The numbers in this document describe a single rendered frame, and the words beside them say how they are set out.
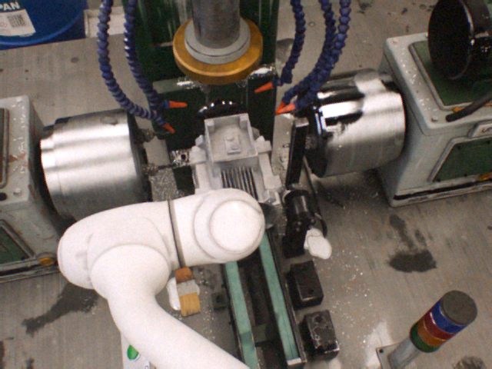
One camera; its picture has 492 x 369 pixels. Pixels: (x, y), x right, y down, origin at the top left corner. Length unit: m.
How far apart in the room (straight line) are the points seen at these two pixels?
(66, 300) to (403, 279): 0.86
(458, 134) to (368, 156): 0.21
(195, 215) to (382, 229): 0.83
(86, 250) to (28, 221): 0.50
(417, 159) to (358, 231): 0.27
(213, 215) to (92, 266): 0.17
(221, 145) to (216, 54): 0.25
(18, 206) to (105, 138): 0.22
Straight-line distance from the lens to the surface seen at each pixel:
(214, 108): 1.29
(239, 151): 1.14
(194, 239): 0.71
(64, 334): 1.38
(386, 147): 1.25
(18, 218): 1.21
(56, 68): 1.86
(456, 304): 0.96
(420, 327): 1.06
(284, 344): 1.18
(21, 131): 1.24
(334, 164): 1.22
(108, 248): 0.69
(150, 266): 0.69
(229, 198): 0.68
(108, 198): 1.18
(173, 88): 1.25
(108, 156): 1.15
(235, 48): 1.02
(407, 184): 1.41
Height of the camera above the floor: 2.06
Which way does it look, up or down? 60 degrees down
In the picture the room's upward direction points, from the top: 1 degrees counter-clockwise
